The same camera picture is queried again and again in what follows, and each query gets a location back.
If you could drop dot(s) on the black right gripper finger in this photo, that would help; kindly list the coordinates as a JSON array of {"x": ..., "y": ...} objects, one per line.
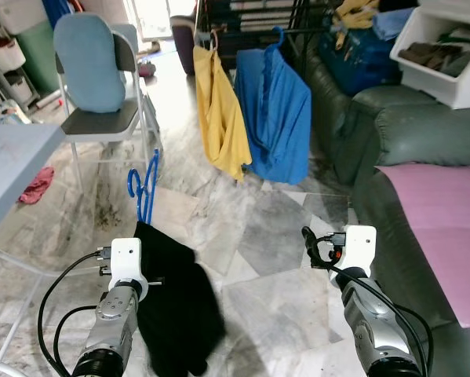
[{"x": 308, "y": 242}]

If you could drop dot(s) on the black garment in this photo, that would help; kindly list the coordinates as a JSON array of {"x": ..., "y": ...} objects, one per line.
[{"x": 176, "y": 306}]

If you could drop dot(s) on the blue plastic clothes hanger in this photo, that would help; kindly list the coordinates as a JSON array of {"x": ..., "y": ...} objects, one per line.
[
  {"x": 144, "y": 200},
  {"x": 280, "y": 35}
]

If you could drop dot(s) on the pink plastic clothes hanger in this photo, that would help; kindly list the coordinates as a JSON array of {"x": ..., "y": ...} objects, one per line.
[{"x": 214, "y": 39}]

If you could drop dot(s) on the blue t-shirt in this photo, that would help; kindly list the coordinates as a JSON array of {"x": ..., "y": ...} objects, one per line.
[{"x": 278, "y": 118}]

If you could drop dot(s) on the grey upholstered sofa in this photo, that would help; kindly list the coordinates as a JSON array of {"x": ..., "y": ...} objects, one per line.
[{"x": 407, "y": 133}]

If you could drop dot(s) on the yellow t-shirt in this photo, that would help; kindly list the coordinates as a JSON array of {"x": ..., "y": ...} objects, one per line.
[{"x": 219, "y": 118}]

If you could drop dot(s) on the white plastic basket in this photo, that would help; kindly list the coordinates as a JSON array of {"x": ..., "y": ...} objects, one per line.
[{"x": 454, "y": 86}]

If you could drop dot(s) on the brown folded clothes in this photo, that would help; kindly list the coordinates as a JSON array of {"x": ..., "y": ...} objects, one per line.
[{"x": 431, "y": 56}]

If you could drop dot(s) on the black metal drying rack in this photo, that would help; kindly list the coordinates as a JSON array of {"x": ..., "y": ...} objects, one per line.
[{"x": 297, "y": 20}]

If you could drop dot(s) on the light blue folded cloth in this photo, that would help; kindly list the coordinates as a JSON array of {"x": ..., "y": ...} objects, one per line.
[{"x": 393, "y": 25}]

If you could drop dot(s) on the purple plastic bin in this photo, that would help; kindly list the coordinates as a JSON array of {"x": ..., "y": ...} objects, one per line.
[{"x": 183, "y": 43}]

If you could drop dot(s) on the white folding chair grey seat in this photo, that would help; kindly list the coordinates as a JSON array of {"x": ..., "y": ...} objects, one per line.
[{"x": 101, "y": 122}]

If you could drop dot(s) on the red cloth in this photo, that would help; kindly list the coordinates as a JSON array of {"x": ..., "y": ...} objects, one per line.
[{"x": 37, "y": 187}]

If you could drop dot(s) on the pale blue cushion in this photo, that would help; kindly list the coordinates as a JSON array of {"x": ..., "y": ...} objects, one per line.
[{"x": 89, "y": 63}]

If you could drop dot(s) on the green plastic bin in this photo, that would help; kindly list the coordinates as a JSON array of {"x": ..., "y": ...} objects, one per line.
[{"x": 38, "y": 55}]

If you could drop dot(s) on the white shelf with bins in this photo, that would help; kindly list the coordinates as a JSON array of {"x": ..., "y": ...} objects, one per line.
[{"x": 3, "y": 55}]

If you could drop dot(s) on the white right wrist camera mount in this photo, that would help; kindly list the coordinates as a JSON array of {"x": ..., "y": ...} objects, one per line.
[{"x": 358, "y": 247}]

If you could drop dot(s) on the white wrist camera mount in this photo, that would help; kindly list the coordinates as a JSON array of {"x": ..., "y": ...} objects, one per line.
[
  {"x": 358, "y": 247},
  {"x": 127, "y": 263}
]

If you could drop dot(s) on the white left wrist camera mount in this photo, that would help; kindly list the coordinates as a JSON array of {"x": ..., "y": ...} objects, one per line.
[{"x": 127, "y": 263}]

